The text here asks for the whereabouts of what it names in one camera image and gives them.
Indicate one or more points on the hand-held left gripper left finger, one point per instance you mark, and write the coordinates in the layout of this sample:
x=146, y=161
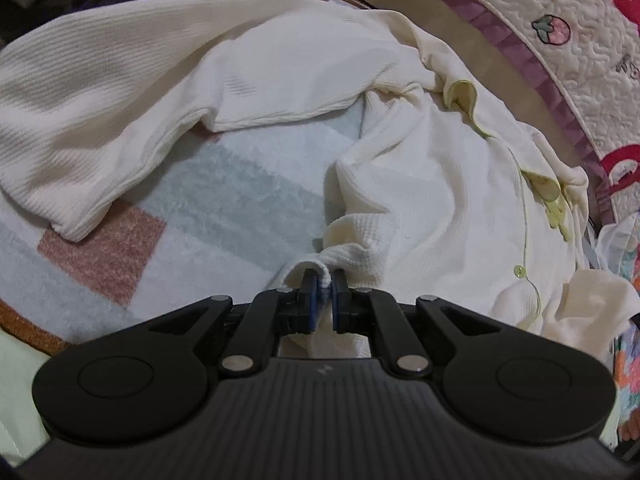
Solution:
x=312, y=305

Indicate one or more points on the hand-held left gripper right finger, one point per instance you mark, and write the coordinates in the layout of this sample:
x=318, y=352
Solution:
x=337, y=305

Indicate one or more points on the cream ribbed pajama shirt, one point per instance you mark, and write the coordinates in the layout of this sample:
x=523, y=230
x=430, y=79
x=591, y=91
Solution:
x=440, y=170

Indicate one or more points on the checkered pastel rug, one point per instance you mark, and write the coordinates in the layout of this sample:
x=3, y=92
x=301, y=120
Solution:
x=225, y=195

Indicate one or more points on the white thin cloth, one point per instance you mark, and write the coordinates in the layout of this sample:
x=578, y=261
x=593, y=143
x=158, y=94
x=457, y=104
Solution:
x=612, y=245

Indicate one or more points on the floral patterned clothing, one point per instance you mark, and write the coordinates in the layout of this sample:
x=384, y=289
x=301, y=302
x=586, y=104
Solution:
x=631, y=360

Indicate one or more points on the light green mat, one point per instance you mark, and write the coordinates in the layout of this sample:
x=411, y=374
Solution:
x=20, y=400

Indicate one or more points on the white quilted bedspread red print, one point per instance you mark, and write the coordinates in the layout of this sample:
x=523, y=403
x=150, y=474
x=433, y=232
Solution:
x=575, y=10

